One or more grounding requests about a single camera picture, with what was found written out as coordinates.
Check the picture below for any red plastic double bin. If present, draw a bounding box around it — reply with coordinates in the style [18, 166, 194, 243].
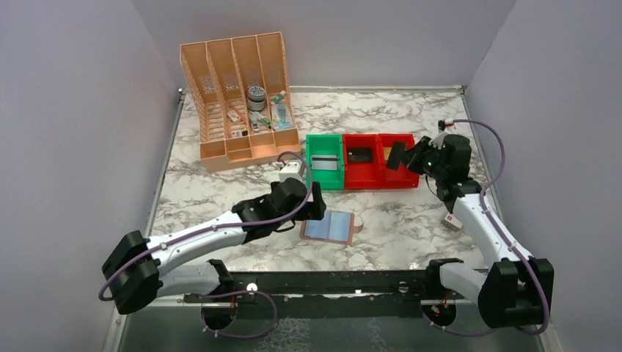
[342, 133, 420, 190]

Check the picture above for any green plastic bin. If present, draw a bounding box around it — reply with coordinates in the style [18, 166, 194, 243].
[306, 134, 345, 190]

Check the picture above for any black VIP credit card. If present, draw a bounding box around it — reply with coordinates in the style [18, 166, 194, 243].
[346, 147, 374, 165]

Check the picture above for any orange plastic file organizer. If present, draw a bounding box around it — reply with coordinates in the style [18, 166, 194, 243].
[180, 32, 301, 172]

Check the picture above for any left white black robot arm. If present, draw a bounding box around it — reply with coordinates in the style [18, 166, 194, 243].
[98, 178, 326, 315]

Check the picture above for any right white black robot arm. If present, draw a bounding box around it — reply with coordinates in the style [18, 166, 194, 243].
[387, 134, 555, 329]

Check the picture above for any grey card in green bin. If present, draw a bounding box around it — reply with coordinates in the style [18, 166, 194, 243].
[310, 154, 340, 171]

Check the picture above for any small red white box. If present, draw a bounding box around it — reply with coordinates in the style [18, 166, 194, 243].
[441, 213, 463, 232]

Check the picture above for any blue packaged item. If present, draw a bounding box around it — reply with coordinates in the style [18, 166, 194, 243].
[271, 103, 294, 131]

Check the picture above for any green marker pen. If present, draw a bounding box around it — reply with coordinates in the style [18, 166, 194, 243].
[256, 114, 271, 129]

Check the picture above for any green white glue tube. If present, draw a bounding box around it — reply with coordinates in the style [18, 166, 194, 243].
[271, 90, 287, 105]

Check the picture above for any red white small packet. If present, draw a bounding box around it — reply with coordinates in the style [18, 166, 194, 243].
[227, 108, 247, 124]

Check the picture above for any small round tin can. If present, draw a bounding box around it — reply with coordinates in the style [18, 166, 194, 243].
[246, 85, 266, 111]

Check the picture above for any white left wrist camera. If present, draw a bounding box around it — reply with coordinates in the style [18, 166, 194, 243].
[278, 161, 304, 182]

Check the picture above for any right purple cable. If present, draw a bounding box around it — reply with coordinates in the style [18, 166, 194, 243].
[420, 118, 551, 337]

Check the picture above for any black metal base rail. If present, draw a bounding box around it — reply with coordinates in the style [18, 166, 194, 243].
[182, 270, 472, 306]

